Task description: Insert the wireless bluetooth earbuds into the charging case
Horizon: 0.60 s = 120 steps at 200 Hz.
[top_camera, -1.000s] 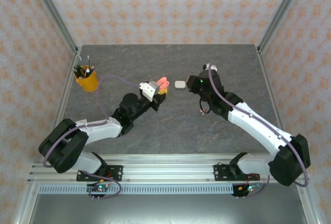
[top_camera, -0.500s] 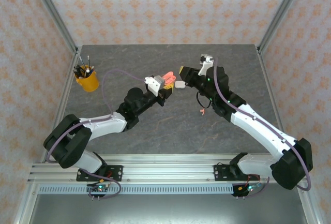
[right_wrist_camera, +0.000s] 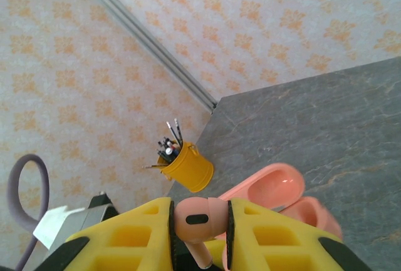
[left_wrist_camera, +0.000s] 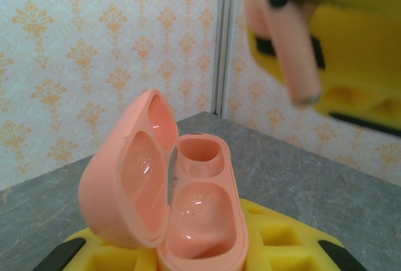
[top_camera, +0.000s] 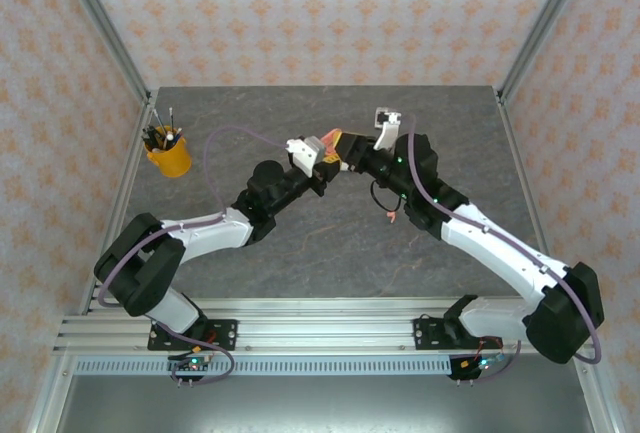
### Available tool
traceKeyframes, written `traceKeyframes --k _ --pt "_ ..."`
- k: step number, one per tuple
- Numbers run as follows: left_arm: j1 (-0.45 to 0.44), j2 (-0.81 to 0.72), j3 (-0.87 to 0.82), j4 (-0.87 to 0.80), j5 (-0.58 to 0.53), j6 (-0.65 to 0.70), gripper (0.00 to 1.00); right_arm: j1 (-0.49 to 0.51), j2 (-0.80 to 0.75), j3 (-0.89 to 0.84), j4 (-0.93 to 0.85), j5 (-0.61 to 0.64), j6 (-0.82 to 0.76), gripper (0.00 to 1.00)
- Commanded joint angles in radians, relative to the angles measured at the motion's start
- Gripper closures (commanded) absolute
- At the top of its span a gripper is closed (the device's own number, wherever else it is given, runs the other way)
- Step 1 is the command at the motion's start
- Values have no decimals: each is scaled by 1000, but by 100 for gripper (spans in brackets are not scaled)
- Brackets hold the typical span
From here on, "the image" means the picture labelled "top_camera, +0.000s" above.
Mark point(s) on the aluminium side rail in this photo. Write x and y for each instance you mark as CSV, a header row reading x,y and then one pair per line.
x,y
530,193
132,173

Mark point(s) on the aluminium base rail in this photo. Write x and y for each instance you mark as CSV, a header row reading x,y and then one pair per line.
x,y
325,328

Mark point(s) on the aluminium frame post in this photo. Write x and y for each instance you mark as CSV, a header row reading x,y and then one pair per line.
x,y
542,23
100,23

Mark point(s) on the orange pen cup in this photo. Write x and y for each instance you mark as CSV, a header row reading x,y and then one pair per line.
x,y
172,160

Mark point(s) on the black marker pen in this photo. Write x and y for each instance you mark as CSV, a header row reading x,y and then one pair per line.
x,y
149,132

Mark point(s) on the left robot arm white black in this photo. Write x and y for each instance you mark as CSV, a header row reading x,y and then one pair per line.
x,y
210,230

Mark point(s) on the white-capped marker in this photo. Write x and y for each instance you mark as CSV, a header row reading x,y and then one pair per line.
x,y
172,139

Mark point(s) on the thin metal-tipped brush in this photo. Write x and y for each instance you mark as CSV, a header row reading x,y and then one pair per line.
x,y
170,115
158,118

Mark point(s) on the small pink curved piece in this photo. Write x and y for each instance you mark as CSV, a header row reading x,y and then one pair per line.
x,y
391,216

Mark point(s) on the grey metal sheet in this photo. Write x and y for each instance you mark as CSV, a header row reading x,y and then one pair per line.
x,y
320,403

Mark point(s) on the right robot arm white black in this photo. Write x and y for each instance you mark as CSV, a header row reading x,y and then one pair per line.
x,y
500,248

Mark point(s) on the small controller circuit board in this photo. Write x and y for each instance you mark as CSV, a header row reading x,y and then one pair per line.
x,y
192,364
485,364

